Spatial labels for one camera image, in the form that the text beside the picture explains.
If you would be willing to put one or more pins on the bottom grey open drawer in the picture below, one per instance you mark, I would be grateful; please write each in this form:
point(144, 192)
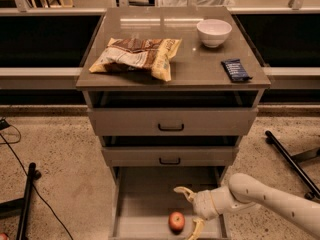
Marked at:
point(145, 198)

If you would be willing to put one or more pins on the red object at corner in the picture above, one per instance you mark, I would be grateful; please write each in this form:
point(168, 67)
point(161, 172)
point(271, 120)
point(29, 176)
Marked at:
point(4, 236)

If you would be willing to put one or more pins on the white ceramic bowl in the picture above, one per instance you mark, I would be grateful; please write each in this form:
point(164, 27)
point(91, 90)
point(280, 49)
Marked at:
point(213, 32)

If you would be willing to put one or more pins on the grey drawer cabinet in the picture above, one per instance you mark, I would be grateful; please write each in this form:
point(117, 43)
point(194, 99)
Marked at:
point(198, 80)

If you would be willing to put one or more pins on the yellow chip bag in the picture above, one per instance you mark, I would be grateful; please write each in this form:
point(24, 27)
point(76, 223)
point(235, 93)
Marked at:
point(151, 55)

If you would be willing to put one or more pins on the red apple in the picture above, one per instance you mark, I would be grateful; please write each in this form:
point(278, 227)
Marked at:
point(176, 221)

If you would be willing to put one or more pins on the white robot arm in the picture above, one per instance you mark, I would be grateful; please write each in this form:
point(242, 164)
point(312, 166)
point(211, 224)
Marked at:
point(244, 192)

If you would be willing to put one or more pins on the black stand leg left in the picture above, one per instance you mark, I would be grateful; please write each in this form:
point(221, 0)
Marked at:
point(20, 207)

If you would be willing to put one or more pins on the top grey drawer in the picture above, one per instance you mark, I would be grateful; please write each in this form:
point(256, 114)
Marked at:
point(171, 121)

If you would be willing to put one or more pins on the dark blue snack bar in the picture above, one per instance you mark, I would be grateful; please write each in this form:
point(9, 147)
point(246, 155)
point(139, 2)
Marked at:
point(235, 70)

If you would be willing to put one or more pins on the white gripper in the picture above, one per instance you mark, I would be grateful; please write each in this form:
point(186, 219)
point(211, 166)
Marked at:
point(205, 203)

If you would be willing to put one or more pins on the middle grey drawer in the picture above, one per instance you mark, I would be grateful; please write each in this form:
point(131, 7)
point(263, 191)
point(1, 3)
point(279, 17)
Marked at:
point(170, 156)

